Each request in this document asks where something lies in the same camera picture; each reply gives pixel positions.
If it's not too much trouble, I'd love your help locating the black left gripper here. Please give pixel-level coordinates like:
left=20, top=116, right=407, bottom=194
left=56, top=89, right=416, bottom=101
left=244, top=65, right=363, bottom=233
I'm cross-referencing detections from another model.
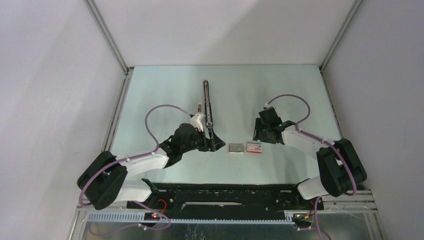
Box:
left=180, top=126, right=225, bottom=154

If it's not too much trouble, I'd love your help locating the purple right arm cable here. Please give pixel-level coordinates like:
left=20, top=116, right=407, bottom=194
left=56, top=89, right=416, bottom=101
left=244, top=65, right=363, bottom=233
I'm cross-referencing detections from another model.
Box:
left=266, top=94, right=359, bottom=240

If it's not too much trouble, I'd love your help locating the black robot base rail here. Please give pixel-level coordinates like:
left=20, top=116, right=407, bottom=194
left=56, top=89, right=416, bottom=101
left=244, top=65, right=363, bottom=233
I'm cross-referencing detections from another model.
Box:
left=146, top=182, right=324, bottom=223

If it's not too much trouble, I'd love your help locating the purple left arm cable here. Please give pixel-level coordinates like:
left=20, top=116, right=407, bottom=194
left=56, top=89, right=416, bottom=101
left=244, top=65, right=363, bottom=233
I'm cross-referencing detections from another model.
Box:
left=78, top=104, right=195, bottom=208

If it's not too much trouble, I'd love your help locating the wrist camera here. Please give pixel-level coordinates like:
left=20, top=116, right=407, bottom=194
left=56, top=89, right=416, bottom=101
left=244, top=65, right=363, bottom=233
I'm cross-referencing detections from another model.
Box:
left=189, top=112, right=205, bottom=132
left=263, top=102, right=275, bottom=110

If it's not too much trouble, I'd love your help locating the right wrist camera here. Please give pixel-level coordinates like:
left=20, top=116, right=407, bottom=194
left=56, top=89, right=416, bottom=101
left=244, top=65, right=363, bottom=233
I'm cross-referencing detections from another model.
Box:
left=263, top=102, right=275, bottom=110

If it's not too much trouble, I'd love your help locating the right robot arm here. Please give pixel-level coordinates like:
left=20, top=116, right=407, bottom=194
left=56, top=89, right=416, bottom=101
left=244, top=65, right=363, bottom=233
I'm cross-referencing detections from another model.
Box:
left=252, top=107, right=368, bottom=209

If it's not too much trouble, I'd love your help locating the staple box tray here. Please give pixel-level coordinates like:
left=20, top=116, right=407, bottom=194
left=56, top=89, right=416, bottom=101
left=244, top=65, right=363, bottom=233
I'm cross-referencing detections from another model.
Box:
left=228, top=143, right=245, bottom=154

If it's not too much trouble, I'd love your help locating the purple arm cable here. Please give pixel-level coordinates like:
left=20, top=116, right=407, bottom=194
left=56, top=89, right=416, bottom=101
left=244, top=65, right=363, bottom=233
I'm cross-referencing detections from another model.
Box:
left=78, top=104, right=195, bottom=208
left=266, top=94, right=359, bottom=240

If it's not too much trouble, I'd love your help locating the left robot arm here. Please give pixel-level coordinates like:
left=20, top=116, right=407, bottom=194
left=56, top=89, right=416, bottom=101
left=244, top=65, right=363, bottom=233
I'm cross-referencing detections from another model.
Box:
left=76, top=123, right=226, bottom=210

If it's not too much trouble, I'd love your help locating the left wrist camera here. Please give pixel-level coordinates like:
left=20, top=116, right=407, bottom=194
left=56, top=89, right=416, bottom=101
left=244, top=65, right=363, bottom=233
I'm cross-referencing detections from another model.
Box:
left=189, top=112, right=205, bottom=132

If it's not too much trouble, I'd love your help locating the white red staple box sleeve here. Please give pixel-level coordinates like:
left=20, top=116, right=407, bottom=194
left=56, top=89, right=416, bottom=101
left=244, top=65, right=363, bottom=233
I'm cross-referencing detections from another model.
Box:
left=246, top=142, right=263, bottom=154

